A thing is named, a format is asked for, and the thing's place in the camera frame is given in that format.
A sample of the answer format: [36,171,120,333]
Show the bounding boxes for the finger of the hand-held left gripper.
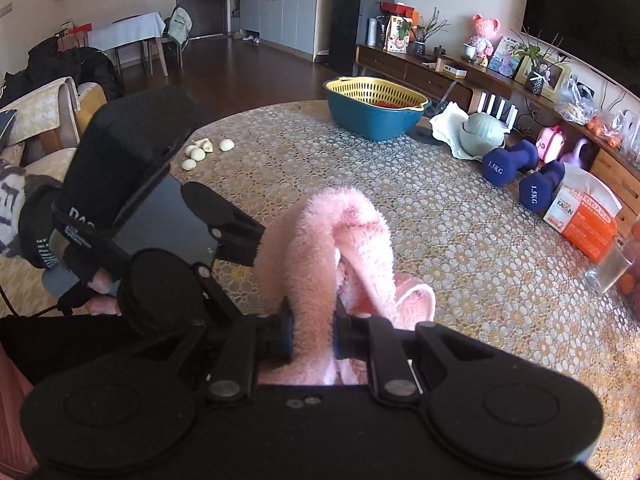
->
[194,260,251,331]
[180,181,267,267]

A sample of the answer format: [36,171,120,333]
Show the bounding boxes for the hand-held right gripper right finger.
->
[331,298,507,404]

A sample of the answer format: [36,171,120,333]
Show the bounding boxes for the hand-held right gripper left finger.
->
[132,298,297,403]

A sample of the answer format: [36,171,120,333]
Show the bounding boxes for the pink towel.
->
[254,186,437,387]

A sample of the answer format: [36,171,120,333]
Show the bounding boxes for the person's left hand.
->
[89,265,124,317]

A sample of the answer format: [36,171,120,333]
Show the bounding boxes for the black jacket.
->
[24,34,124,107]

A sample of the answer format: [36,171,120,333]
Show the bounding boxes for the beige sofa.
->
[0,76,109,313]

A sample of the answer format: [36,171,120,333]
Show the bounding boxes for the dining table with white cloth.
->
[86,12,169,77]

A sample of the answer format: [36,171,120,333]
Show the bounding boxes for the black dotted cloth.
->
[19,186,68,272]

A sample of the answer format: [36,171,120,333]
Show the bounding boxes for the wooden chair with bag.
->
[159,4,194,69]

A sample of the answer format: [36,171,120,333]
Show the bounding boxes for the yellow and blue colander bowl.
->
[323,76,432,142]

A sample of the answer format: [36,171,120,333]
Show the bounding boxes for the white grey cabinets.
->
[238,0,334,62]

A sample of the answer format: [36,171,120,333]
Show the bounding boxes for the white cloth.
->
[429,101,502,162]

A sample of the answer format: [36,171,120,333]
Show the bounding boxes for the black cabinet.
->
[327,0,397,77]

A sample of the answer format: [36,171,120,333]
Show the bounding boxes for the blue dumbbell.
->
[481,138,540,189]
[518,159,566,211]

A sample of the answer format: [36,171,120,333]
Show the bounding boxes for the person's pink clothing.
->
[0,344,42,480]

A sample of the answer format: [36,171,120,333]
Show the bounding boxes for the pale green round bowl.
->
[459,112,507,159]

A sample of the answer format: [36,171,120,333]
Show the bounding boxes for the wooden TV cabinet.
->
[354,44,640,241]

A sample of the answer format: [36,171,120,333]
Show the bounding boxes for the printed gift bag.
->
[383,14,417,54]

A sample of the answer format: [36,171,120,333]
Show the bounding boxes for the orange tissue box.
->
[543,162,624,264]

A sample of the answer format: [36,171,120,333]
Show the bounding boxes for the white router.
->
[471,92,514,134]

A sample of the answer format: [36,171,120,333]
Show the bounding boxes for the clear glass cup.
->
[584,236,634,297]

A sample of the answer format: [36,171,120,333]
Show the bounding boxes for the vase with twigs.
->
[409,6,452,57]

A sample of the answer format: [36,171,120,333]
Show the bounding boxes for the red box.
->
[379,2,419,19]

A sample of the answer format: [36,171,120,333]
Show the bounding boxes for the pink toy bag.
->
[536,124,567,162]

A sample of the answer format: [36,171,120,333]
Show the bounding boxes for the pink kettlebell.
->
[559,137,592,167]

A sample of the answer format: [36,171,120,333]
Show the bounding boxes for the clear plastic bag of fruit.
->
[616,220,640,313]

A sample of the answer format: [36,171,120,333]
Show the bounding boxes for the pink plush bear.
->
[467,13,502,64]

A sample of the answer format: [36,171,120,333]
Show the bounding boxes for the blue photo print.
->
[487,36,522,79]

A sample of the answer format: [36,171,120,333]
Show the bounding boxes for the small potted plant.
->
[509,24,567,97]

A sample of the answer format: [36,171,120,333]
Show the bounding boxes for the plastic bag of oranges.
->
[584,109,640,150]

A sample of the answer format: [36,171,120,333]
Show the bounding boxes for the black television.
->
[522,0,640,98]

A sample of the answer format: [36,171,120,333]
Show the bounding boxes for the black cable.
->
[0,279,68,320]

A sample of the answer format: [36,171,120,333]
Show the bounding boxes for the yellow photo frame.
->
[514,57,572,104]

